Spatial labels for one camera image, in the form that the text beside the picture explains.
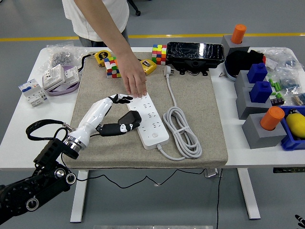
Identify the yellow tape measure round label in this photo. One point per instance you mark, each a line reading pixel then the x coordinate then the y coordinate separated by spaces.
pixel 102 57

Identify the blue block with knob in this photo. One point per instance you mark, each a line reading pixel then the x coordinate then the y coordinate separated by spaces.
pixel 257 72
pixel 260 91

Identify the black plug adapter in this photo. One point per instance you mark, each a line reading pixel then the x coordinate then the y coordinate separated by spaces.
pixel 129 117

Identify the multicolour puzzle cube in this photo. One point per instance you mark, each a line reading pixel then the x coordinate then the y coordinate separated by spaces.
pixel 110 69
pixel 159 55

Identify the white table leg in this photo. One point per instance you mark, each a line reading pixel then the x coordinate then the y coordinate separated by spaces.
pixel 79 198
pixel 249 195

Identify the yellow tape measure square window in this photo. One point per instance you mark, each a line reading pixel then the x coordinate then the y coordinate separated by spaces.
pixel 150 68

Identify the white wall switch panel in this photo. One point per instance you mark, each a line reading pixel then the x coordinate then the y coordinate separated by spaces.
pixel 71 75

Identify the purple tape roll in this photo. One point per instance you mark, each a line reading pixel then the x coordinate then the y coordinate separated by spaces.
pixel 62 91

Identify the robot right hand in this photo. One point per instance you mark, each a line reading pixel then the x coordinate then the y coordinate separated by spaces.
pixel 301 221

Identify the white circuit breaker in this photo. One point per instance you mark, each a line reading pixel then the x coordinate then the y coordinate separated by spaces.
pixel 31 91

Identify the small metal piece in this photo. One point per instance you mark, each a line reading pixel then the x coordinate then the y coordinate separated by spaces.
pixel 222 75

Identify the small bag of connectors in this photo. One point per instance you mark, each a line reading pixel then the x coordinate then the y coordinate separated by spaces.
pixel 299 99

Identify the clear bag of blue parts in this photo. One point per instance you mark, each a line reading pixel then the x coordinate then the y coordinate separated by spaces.
pixel 289 82

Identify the green plastic pegs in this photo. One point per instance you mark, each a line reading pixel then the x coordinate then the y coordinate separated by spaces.
pixel 277 86

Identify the white power strip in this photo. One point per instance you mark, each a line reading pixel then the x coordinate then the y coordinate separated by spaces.
pixel 155 133

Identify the orange cylinder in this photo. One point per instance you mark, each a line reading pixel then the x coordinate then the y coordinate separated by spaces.
pixel 271 118
pixel 238 33

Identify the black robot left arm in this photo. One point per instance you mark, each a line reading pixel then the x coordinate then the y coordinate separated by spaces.
pixel 45 155

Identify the black office chair base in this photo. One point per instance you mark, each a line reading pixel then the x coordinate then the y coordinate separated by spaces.
pixel 137 12

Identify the white wall socket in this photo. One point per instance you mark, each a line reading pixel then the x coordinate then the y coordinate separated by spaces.
pixel 53 76

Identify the glossy black box device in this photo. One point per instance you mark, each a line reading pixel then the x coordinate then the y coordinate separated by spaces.
pixel 190 51

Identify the small dark component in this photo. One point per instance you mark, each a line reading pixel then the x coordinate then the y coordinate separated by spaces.
pixel 277 101

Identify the person's hand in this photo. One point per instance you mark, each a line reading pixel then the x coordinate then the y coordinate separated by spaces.
pixel 133 76

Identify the grey-brown mat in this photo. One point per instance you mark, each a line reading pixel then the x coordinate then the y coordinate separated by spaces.
pixel 133 157

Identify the blue plastic bin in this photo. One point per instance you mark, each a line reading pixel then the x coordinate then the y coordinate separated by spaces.
pixel 291 144

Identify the table control box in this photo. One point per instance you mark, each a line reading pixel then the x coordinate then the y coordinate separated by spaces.
pixel 210 173

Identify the grey block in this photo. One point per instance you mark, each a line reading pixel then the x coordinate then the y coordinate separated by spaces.
pixel 240 82
pixel 227 44
pixel 245 106
pixel 259 138

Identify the black table handset panel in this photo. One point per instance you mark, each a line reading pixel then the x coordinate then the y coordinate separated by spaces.
pixel 288 169

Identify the person's forearm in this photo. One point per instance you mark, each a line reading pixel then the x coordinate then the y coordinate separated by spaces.
pixel 102 26

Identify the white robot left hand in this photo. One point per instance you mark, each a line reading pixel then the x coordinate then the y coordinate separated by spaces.
pixel 95 114

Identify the yellow toy fruit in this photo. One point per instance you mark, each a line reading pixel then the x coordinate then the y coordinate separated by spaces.
pixel 295 122

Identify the green plastic peg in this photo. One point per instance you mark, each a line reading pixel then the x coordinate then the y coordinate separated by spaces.
pixel 279 96

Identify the clear bag of metal nuts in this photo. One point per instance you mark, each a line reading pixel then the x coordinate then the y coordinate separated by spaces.
pixel 60 57

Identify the black cloth cap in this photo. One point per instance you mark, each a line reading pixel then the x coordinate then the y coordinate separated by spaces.
pixel 240 60

